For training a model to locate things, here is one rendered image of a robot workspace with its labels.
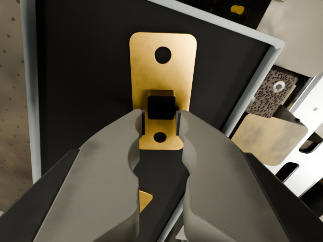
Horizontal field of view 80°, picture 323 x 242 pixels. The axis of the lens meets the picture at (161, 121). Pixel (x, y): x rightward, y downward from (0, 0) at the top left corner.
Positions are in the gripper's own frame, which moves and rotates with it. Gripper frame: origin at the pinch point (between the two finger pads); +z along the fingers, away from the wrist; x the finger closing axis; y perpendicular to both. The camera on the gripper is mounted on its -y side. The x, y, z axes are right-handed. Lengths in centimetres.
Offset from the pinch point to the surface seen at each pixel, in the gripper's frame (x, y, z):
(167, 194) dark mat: 1.0, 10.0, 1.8
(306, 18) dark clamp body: 13.3, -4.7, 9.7
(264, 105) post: 11.0, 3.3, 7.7
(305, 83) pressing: 22.4, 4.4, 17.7
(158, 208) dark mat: 0.2, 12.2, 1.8
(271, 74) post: 10.6, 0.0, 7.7
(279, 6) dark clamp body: 10.5, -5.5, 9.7
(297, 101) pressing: 22.2, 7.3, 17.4
